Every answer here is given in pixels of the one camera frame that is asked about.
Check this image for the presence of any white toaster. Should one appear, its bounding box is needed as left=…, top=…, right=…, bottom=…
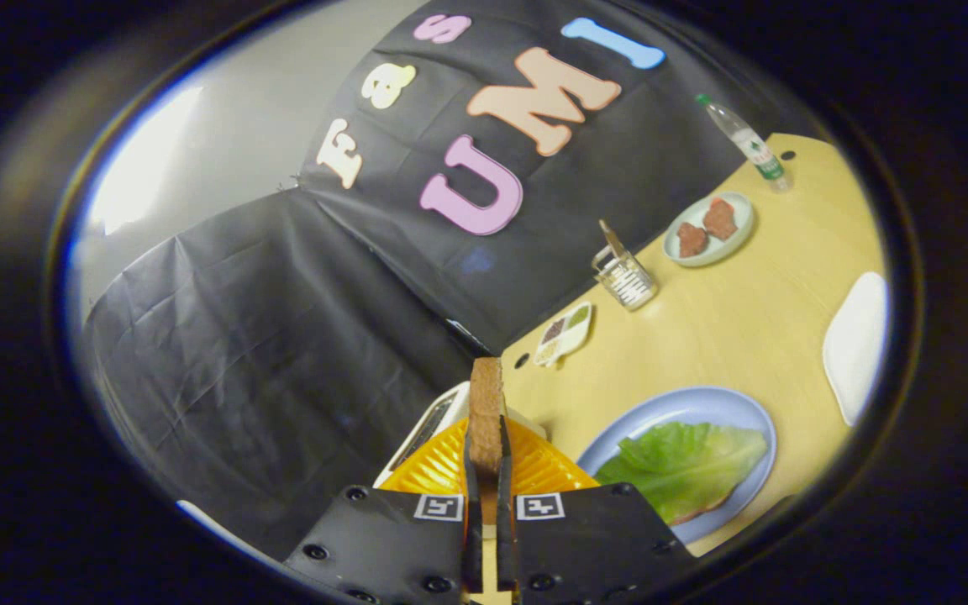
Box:
left=373, top=381, right=548, bottom=490

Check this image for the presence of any white oblong plate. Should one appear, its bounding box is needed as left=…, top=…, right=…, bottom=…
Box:
left=822, top=271, right=889, bottom=428

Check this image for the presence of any green lettuce leaf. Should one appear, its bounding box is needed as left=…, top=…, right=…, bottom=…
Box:
left=595, top=421, right=769, bottom=526

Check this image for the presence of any divided condiment dish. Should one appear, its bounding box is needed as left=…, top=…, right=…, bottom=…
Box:
left=533, top=301, right=594, bottom=368

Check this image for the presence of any pale green plate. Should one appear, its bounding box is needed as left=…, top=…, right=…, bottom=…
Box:
left=663, top=192, right=755, bottom=268

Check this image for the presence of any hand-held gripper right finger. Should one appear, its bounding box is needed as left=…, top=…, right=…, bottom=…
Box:
left=496, top=413, right=697, bottom=605

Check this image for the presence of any black backdrop cloth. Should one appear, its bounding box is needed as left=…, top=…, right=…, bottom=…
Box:
left=76, top=0, right=754, bottom=560

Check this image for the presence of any clear plastic water bottle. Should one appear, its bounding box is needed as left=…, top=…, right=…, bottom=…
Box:
left=696, top=93, right=791, bottom=193

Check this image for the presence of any glass utensil holder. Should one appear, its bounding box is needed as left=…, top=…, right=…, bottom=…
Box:
left=592, top=220, right=660, bottom=313

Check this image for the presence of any brown meat patty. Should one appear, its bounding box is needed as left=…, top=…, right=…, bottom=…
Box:
left=702, top=197, right=739, bottom=242
left=677, top=222, right=710, bottom=259

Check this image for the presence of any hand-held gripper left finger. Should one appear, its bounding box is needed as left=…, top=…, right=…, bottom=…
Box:
left=282, top=413, right=486, bottom=605

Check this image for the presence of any light blue round plate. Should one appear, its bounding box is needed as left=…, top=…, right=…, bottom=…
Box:
left=576, top=386, right=778, bottom=545

